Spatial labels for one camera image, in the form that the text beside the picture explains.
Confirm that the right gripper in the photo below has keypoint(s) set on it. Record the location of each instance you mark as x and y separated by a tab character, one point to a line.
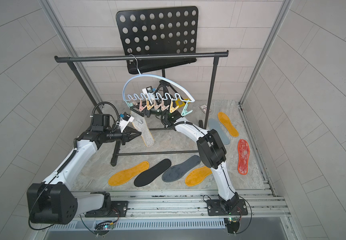
152	111

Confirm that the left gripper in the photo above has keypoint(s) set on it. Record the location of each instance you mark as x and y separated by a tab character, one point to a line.
127	136

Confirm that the yellow insole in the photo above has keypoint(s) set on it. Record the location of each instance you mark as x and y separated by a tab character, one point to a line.
124	176

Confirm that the white black insole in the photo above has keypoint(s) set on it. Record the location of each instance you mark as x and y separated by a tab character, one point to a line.
148	176

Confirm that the grey dark-edged insole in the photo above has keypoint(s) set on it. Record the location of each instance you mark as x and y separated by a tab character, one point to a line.
176	172

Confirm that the grey yellow-edged insole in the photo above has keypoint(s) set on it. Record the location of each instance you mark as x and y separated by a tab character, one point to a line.
197	176

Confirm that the beige yellow-edged insole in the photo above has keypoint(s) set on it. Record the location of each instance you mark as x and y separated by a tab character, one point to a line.
226	122

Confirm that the grey orange-edged insole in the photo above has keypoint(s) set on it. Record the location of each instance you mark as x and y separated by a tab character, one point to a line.
243	156

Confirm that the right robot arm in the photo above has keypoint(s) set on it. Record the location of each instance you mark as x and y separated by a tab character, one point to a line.
212	151

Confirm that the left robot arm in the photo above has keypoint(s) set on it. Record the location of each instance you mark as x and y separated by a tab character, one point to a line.
52	202

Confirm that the green clothes peg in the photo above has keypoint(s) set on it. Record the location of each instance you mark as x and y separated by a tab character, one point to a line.
185	110
130	104

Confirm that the yellow clothes peg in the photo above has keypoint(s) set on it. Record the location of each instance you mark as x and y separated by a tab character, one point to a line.
173	107

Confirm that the black music stand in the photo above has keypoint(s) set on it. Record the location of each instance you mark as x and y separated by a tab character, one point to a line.
158	31

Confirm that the black clothes rack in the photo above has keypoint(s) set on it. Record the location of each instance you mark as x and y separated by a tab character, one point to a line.
71	63

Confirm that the left circuit board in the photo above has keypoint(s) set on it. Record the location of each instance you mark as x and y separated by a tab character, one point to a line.
103	228

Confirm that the circuit board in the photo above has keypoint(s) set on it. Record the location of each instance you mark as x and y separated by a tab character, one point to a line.
103	228
232	225

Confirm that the right circuit board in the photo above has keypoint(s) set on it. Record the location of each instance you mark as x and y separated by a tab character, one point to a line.
232	225

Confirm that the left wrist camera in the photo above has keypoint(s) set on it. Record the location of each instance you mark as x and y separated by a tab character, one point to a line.
124	120

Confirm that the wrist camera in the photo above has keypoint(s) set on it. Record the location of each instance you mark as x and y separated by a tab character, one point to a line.
124	120
149	93

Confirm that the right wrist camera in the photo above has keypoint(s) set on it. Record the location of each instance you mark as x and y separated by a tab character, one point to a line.
149	93

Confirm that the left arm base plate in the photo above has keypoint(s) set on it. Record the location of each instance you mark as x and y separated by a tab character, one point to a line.
114	210

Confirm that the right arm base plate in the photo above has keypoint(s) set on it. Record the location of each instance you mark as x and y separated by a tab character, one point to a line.
220	208

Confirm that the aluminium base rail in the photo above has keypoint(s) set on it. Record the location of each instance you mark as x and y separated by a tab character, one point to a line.
198	203

